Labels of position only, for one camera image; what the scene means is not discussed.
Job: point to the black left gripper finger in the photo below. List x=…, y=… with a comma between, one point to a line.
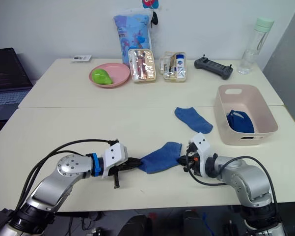
x=116, y=180
x=133, y=164

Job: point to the white blue-labelled bottle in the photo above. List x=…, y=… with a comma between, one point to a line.
x=180, y=66

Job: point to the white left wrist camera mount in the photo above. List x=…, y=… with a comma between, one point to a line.
x=115, y=153

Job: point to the black handheld controller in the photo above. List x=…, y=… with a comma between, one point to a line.
x=212, y=66

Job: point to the folded blue sock pair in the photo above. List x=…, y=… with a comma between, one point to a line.
x=240, y=123

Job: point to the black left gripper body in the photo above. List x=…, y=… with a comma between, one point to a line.
x=118, y=168

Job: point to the pink round plate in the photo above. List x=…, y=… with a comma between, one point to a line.
x=119, y=72

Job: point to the pink plastic container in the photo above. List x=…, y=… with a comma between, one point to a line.
x=221, y=115

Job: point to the red and blue tag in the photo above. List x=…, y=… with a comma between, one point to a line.
x=151, y=3

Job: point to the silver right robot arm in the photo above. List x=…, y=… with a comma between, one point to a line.
x=245, y=178

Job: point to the dark open laptop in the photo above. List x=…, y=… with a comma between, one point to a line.
x=7, y=73

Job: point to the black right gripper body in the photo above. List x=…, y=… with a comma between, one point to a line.
x=192, y=159

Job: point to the dark rounded shape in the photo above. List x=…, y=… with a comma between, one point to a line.
x=136, y=226
x=194, y=222

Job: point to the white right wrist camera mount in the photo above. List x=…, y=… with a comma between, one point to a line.
x=201, y=150

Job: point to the blue printed pillow bag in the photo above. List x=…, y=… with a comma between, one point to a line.
x=131, y=32

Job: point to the blue ankle sock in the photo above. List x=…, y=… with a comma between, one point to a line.
x=192, y=119
x=159, y=158

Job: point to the gray partition panel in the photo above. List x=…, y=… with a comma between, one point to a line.
x=287, y=61

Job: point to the clear pouch with toiletries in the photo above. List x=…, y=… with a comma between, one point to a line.
x=168, y=70

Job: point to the white small card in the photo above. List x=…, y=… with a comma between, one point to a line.
x=81, y=58

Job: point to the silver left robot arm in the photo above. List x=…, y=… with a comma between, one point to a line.
x=63, y=175

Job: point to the clear bottle with green lid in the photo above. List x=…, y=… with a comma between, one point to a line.
x=254, y=46

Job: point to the green pear-shaped toy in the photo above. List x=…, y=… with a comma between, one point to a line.
x=101, y=76

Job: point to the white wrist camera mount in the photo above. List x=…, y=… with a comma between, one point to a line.
x=115, y=153
x=201, y=150

